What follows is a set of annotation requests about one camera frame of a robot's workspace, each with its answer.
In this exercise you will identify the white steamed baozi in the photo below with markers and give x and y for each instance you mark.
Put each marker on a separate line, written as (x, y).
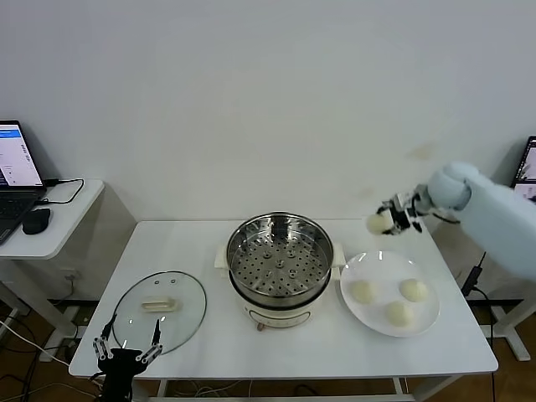
(398, 314)
(413, 290)
(362, 292)
(375, 224)

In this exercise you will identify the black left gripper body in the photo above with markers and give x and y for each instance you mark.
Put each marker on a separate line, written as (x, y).
(119, 364)

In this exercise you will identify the steel perforated steamer basket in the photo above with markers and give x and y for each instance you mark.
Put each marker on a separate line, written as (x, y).
(251, 268)

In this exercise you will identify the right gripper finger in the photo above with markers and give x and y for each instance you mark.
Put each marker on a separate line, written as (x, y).
(386, 207)
(393, 231)

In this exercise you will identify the black laptop with white window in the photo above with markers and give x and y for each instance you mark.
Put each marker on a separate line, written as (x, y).
(17, 155)

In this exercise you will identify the white side table with label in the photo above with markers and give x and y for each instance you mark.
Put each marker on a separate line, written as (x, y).
(517, 339)

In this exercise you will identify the black computer mouse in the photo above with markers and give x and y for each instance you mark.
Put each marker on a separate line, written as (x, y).
(36, 220)

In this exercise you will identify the round glass pot lid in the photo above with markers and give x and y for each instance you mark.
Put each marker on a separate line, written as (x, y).
(161, 304)

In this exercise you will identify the white side table with mouse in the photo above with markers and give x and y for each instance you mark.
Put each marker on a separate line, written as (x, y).
(73, 209)

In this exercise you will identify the white table frame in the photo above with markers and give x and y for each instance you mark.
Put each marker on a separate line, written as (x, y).
(162, 388)

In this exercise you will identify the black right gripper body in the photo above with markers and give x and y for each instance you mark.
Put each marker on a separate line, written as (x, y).
(408, 218)

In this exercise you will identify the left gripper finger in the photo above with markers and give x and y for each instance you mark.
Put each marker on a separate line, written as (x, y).
(104, 345)
(156, 335)

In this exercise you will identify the black laptop with dark window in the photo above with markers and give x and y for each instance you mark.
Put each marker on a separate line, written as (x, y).
(528, 167)

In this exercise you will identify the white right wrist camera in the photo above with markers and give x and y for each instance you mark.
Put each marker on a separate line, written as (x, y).
(412, 197)

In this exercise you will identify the light blue right robot arm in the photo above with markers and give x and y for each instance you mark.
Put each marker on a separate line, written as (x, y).
(494, 218)

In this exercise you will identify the white round plate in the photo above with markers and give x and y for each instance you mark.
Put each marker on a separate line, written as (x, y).
(383, 268)

